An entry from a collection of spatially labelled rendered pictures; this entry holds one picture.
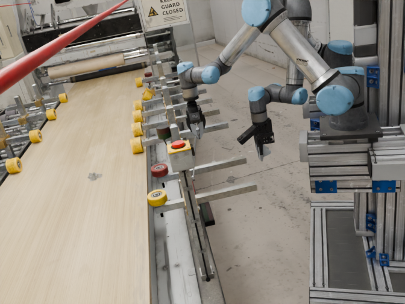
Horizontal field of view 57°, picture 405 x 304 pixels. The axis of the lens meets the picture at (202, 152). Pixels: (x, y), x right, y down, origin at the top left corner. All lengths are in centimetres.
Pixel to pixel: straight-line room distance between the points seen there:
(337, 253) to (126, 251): 128
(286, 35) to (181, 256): 98
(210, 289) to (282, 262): 116
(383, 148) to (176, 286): 96
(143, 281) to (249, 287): 126
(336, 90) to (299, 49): 20
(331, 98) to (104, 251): 93
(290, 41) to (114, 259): 95
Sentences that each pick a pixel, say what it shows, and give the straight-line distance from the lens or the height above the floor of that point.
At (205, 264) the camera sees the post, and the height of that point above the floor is 77.
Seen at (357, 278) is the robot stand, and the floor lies 21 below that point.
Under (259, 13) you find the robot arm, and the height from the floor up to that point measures 152.
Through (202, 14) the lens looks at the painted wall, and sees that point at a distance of 1070.
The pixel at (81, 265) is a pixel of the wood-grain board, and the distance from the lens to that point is 134.
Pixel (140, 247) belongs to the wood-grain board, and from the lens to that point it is 131.
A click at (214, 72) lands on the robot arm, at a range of 164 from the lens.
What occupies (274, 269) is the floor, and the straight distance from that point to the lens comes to 245.
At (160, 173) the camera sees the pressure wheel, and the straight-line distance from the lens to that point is 175.
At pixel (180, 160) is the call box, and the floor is 119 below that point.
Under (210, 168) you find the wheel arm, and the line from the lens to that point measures 180.
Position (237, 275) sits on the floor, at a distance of 244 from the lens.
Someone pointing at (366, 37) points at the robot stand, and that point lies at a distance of 176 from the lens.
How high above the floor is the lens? 166
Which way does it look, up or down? 24 degrees down
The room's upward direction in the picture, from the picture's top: 11 degrees counter-clockwise
